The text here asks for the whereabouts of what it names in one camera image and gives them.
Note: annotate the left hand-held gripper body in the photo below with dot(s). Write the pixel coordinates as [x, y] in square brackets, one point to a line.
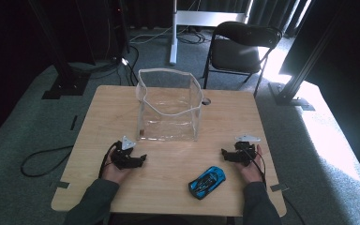
[122, 156]

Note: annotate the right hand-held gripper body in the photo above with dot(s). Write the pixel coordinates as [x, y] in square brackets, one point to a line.
[245, 151]

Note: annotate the blue toy car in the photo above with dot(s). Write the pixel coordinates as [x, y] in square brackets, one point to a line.
[206, 182]

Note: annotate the clear plastic bag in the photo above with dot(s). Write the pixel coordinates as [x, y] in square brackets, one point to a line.
[168, 106]

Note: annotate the person's left hand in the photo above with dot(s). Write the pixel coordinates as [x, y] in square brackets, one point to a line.
[114, 173]

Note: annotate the person's right hand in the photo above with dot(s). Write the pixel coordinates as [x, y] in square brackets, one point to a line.
[251, 173]

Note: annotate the grey tape piece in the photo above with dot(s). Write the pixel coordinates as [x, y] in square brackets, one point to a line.
[279, 187]
[63, 185]

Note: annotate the black floor strip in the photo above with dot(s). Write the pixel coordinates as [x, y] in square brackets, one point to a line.
[73, 122]

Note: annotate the black metal stand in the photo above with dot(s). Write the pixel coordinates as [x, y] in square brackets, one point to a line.
[296, 78]
[64, 72]

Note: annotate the black folding chair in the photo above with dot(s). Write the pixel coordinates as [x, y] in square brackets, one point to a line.
[237, 53]

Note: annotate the dark curtain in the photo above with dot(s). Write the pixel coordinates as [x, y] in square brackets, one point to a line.
[272, 12]

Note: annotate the white desk frame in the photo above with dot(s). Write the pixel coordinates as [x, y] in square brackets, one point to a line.
[174, 37]

